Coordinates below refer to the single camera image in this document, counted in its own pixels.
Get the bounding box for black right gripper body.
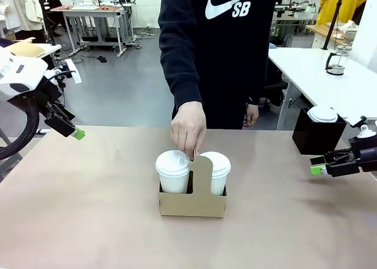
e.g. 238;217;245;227
347;136;377;173

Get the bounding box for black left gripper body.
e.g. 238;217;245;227
28;79;64;117

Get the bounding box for glass and chrome french press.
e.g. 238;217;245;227
325;44;352;76

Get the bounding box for white paper cup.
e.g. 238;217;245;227
155;150;191;194
200;151;232;197

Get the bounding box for brown cardboard cup carrier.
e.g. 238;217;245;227
158;152;227;218

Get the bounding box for person's right forearm black sleeve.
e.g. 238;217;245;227
167;45;204;108

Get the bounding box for person's left forearm black sleeve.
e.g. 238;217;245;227
246;59;268;107

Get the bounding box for stack of white cup lids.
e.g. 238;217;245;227
307;105;339;124

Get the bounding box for white plastic cup lid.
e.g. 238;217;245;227
199;151;232;173
155;150;191;174

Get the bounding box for person's left hand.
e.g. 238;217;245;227
246;103;260;127

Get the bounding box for person's right hand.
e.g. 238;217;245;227
170;101;207;161

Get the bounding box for black square lid holder box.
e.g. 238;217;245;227
292;107;348;155

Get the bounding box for small white table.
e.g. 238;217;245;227
29;44;62;59

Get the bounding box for brown paper envelopes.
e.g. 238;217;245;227
5;38;42;58

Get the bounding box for black tripod pole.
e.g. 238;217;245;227
35;0;57;46

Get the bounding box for black office chair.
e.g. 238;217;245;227
46;0;69;31

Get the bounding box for hanging cream coat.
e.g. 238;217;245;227
16;0;45;33

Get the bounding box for black chair behind person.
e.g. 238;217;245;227
264;61;289;107

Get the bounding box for large white table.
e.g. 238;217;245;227
267;47;377;131

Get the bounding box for white workbench with metal legs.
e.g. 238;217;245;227
49;4;132;59

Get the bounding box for wooden top table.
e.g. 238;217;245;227
305;24;354;49

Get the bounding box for stack of white bowls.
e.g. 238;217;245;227
342;19;359;45

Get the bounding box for thin black stand pole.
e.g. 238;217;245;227
322;0;346;51

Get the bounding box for cluttered white lab bench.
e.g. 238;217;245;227
275;4;320;34

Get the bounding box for person's black hoodie torso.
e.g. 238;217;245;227
158;0;277;131

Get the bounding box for person in yellow coat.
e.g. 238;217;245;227
316;0;369;26

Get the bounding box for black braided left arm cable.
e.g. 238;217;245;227
0;97;40;161

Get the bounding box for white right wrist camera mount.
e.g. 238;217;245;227
347;115;377;140

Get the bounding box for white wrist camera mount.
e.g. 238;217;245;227
347;115;377;140
52;59;84;89

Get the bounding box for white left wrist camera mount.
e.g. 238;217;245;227
52;59;84;89

